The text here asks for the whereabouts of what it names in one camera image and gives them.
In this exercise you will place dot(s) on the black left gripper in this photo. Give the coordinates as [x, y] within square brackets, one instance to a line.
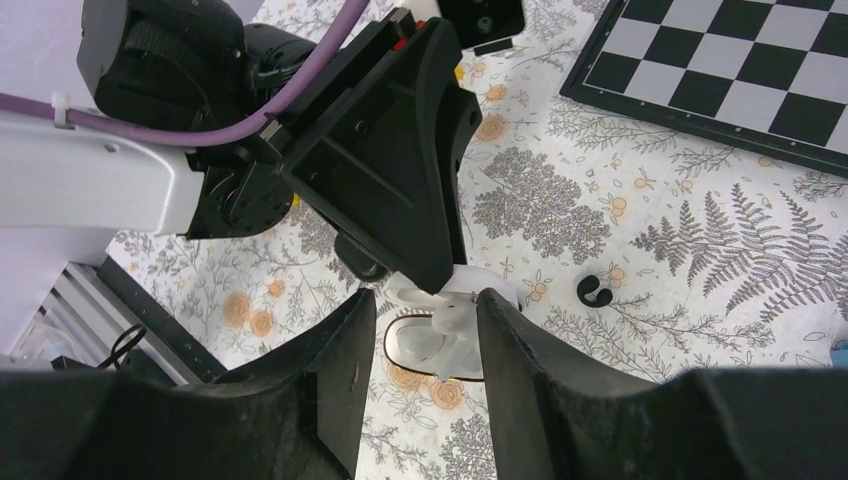
[375, 144]

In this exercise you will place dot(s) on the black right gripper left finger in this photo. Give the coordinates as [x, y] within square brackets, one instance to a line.
[293, 413]

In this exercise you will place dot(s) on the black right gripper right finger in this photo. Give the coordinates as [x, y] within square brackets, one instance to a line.
[557, 413]

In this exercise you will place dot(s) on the white earbud charging case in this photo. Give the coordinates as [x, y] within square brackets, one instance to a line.
[440, 337]

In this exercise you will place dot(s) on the small white earbud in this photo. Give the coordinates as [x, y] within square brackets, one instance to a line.
[459, 357]

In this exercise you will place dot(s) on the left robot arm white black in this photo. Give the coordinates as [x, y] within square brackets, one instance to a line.
[208, 128]

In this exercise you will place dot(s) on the black oval earbud case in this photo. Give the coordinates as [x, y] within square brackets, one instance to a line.
[364, 260]

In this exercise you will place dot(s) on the floral patterned table mat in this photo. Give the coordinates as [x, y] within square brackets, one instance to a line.
[717, 257]

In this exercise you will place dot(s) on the blue grey block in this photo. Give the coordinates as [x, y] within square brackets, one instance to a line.
[839, 354]

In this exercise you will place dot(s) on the black white checkerboard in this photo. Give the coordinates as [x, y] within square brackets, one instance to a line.
[769, 77]

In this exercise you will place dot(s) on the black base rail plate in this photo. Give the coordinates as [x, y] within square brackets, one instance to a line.
[102, 317]

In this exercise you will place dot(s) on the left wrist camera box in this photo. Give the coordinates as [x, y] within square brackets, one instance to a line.
[485, 26]

